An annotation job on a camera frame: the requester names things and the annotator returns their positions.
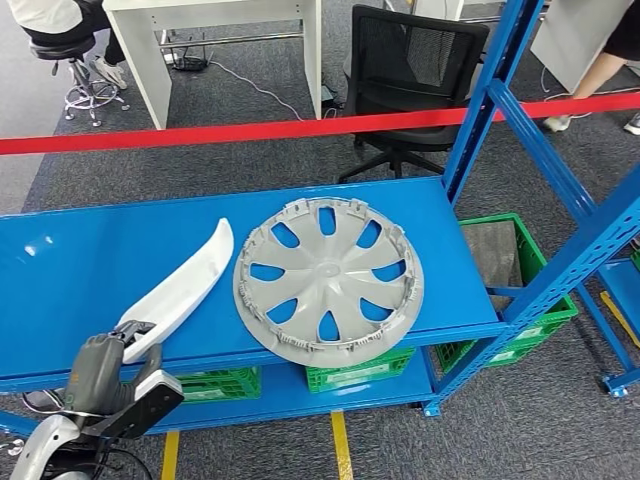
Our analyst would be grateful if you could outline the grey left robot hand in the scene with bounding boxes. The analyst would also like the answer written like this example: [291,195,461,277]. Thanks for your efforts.
[63,320,164,416]

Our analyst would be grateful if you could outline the white curved plastic part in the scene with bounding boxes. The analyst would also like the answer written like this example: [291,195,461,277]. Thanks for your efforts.
[115,217,235,366]

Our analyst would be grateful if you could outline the blue metal shelf rack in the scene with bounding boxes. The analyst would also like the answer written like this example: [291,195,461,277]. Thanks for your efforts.
[0,0,640,442]
[577,254,640,400]

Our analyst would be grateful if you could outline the chrome stanchion base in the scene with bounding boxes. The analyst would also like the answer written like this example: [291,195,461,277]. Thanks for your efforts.
[22,389,69,416]

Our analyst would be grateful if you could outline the red barrier tape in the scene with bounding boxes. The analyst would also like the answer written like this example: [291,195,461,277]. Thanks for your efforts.
[0,91,640,157]

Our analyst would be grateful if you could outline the white desk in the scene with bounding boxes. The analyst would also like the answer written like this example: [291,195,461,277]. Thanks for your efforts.
[102,0,324,131]
[530,0,636,95]

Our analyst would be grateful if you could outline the grey wheel hubcap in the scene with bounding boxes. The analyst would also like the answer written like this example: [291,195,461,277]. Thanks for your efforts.
[232,195,426,370]

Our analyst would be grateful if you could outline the black router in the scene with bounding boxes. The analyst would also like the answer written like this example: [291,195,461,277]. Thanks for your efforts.
[171,55,211,73]

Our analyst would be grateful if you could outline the person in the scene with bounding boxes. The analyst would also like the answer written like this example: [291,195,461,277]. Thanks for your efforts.
[543,0,640,137]
[5,0,129,91]

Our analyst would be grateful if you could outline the black office chair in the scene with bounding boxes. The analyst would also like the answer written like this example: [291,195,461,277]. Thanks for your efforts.
[337,3,491,185]

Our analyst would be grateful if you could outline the grey foam sheet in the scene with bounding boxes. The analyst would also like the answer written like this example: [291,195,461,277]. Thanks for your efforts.
[460,220,525,313]

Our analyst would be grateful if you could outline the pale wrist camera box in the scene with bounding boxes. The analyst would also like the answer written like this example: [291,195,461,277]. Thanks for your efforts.
[79,369,186,441]

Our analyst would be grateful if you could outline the white cable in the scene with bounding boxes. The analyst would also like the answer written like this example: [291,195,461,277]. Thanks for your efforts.
[540,64,640,121]
[207,59,304,123]

